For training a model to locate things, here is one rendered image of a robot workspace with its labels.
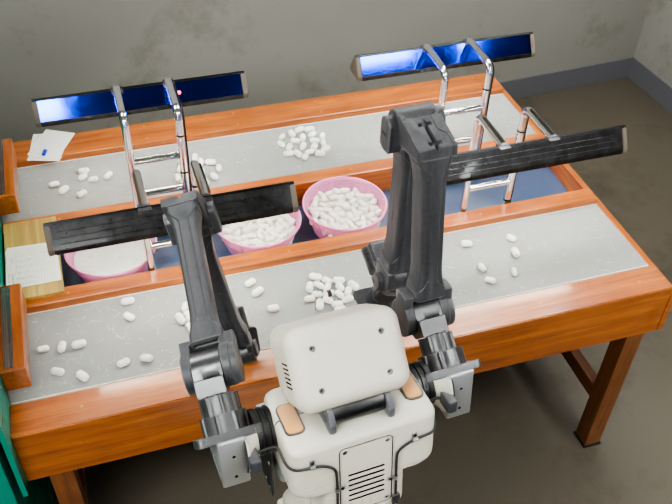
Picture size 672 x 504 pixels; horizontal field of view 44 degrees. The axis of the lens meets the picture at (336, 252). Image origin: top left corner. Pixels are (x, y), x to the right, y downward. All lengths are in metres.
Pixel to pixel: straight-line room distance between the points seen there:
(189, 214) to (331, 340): 0.44
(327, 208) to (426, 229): 1.16
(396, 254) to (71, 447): 0.98
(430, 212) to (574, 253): 1.18
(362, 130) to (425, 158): 1.57
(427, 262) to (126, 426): 0.94
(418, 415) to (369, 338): 0.17
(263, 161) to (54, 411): 1.14
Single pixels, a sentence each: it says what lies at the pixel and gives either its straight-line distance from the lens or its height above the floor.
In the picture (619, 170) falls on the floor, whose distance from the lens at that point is 4.33.
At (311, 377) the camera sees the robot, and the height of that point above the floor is 1.34.
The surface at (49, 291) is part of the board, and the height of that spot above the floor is 0.78.
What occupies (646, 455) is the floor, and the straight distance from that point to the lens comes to 3.15.
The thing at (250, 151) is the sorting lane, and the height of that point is 0.74.
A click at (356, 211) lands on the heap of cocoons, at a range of 2.65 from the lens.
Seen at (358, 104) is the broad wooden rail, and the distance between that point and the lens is 3.10.
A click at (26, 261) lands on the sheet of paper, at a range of 2.53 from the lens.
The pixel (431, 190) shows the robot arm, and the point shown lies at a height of 1.53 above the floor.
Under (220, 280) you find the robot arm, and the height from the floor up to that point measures 1.14.
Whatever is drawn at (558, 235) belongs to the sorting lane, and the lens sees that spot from 2.68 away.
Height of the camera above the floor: 2.43
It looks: 43 degrees down
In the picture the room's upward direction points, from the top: 2 degrees clockwise
